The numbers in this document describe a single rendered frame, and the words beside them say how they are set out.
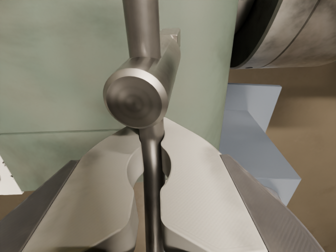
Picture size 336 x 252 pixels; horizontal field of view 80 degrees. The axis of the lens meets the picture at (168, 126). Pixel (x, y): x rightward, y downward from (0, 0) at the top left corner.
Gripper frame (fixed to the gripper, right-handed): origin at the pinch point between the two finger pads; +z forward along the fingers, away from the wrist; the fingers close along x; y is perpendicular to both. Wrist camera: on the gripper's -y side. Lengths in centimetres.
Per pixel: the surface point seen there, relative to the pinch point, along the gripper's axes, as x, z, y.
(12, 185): -17.9, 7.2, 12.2
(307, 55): 18.1, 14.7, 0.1
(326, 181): 162, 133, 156
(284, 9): 11.8, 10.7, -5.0
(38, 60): -9.8, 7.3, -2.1
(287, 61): 16.6, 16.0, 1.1
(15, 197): -158, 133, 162
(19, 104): -12.9, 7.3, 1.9
